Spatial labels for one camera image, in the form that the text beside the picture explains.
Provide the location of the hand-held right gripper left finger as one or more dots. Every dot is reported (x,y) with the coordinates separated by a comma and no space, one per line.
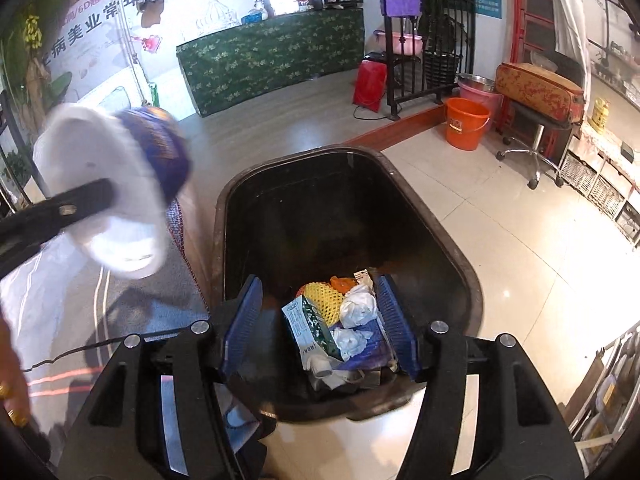
(245,320)

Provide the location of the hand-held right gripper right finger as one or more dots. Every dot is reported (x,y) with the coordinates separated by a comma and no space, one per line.
(397,325)

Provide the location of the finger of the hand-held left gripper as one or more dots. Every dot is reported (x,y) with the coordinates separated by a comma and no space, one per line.
(60,210)

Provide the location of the blue plastic packet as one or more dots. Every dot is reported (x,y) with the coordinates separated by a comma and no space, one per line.
(375,350)

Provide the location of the white tissue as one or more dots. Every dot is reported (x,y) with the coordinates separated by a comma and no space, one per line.
(350,342)
(357,310)

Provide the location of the green white snack packet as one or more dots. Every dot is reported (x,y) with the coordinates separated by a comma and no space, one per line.
(305,330)

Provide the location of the orange peel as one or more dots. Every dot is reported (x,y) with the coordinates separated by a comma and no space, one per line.
(342,285)

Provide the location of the yellow foam fruit net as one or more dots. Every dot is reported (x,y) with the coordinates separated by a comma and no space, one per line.
(325,305)

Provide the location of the white paper bowl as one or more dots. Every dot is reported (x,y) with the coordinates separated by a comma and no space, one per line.
(125,250)

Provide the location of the dark brown trash bin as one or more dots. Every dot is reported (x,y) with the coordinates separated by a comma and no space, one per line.
(325,210)

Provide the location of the person's left hand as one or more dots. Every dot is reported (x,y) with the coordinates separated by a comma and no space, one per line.
(12,385)

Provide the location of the black iron railing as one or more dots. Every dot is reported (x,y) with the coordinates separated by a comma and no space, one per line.
(10,160)

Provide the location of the large green banana plant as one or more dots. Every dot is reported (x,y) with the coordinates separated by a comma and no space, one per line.
(55,85)

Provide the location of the white swing chair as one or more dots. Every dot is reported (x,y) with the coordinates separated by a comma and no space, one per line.
(115,90)

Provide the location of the yellow banana bunch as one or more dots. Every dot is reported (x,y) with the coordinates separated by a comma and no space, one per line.
(33,32)

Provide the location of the orange bucket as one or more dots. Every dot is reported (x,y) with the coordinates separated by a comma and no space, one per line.
(465,130)

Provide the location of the swivel stool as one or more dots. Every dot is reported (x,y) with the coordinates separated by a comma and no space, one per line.
(537,145)

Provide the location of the row of wicker baskets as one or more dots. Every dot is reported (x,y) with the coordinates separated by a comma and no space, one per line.
(585,177)

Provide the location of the pink bucket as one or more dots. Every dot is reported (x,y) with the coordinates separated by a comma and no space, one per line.
(482,99)

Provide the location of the red bag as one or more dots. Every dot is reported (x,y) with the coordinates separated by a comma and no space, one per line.
(370,85)

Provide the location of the black mesh basket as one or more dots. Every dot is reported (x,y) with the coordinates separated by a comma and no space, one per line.
(441,72)

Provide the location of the metal basin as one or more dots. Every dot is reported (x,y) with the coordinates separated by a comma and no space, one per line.
(477,81)

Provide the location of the green floral counter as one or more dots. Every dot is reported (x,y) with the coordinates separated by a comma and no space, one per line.
(270,55)

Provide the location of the blue container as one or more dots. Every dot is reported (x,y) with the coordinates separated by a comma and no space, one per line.
(251,17)

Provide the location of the orange patterned case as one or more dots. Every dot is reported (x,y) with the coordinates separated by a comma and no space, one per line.
(540,90)

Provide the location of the white lace cloth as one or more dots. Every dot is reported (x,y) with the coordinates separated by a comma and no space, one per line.
(607,147)

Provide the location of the pink basin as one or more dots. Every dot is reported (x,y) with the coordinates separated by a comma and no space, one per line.
(400,42)

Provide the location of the small black box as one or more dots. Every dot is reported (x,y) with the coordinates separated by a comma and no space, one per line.
(628,149)

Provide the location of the yellow bottle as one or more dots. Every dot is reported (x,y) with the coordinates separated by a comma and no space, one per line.
(600,115)

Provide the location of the black iron rack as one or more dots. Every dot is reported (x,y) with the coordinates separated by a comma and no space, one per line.
(450,25)

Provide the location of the red ladder shelf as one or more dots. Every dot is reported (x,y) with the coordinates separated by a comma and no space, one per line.
(515,25)

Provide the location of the white banner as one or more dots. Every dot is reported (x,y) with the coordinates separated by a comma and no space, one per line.
(570,20)

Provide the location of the large wall poster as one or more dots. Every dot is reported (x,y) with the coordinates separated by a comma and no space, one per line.
(100,15)

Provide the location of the wooden wall shelves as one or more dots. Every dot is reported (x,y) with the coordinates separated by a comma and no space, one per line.
(615,67)

